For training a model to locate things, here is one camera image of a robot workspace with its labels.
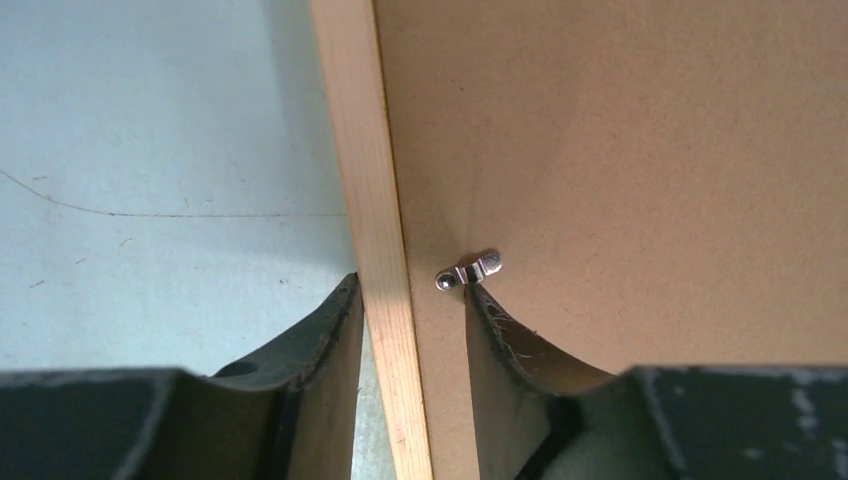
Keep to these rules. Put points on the orange wooden picture frame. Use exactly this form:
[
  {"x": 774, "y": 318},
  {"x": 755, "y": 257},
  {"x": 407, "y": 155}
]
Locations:
[{"x": 347, "y": 39}]

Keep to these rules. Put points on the small metal turn clip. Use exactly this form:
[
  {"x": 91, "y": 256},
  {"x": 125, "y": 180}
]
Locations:
[{"x": 471, "y": 269}]

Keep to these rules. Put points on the brown cardboard backing board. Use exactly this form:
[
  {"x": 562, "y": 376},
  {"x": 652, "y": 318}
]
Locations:
[{"x": 666, "y": 181}]

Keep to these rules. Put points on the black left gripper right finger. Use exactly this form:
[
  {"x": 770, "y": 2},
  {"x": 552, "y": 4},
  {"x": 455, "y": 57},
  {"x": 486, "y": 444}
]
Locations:
[{"x": 540, "y": 413}]

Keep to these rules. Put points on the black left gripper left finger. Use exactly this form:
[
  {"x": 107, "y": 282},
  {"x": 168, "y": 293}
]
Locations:
[{"x": 284, "y": 411}]

